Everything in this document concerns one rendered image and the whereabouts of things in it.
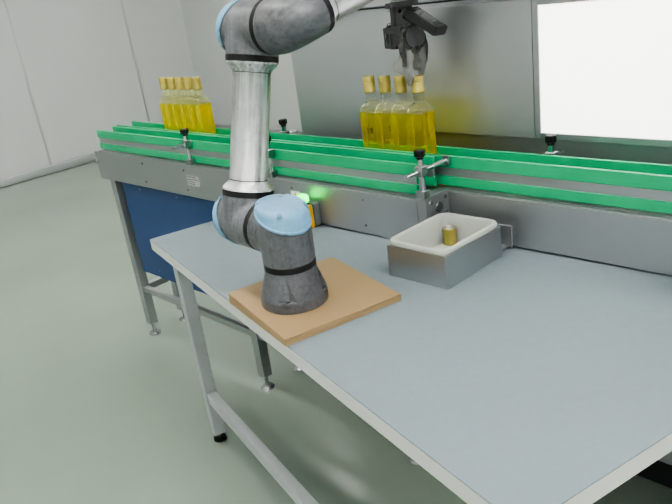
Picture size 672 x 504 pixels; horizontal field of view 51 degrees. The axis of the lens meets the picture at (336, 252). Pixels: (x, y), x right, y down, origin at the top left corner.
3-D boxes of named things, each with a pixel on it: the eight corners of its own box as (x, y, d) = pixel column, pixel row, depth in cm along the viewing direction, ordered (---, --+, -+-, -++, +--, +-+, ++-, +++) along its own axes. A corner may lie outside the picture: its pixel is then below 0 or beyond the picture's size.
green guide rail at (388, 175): (419, 193, 180) (417, 163, 177) (417, 194, 179) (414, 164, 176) (103, 148, 301) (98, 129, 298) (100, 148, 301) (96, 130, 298)
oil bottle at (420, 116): (440, 176, 194) (433, 99, 186) (427, 182, 190) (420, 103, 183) (424, 174, 198) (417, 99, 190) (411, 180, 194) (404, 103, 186)
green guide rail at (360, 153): (437, 185, 184) (435, 156, 182) (435, 186, 184) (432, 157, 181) (118, 143, 306) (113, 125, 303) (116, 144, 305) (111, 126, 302)
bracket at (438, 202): (451, 213, 183) (450, 188, 181) (429, 225, 177) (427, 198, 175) (440, 211, 186) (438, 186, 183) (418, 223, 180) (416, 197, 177)
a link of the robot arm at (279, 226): (285, 274, 145) (276, 213, 140) (247, 260, 155) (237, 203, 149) (327, 255, 152) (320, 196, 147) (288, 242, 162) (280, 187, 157)
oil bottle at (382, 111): (407, 172, 202) (400, 98, 194) (395, 178, 198) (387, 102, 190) (393, 171, 205) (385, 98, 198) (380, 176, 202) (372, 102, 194)
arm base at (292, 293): (285, 321, 147) (278, 279, 143) (249, 300, 159) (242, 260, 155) (342, 296, 155) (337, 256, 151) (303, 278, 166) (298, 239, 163)
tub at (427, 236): (503, 254, 169) (501, 220, 166) (447, 288, 155) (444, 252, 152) (445, 242, 181) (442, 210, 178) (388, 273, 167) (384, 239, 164)
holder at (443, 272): (514, 248, 173) (513, 218, 170) (447, 289, 156) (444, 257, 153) (457, 237, 185) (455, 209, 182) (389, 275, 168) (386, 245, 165)
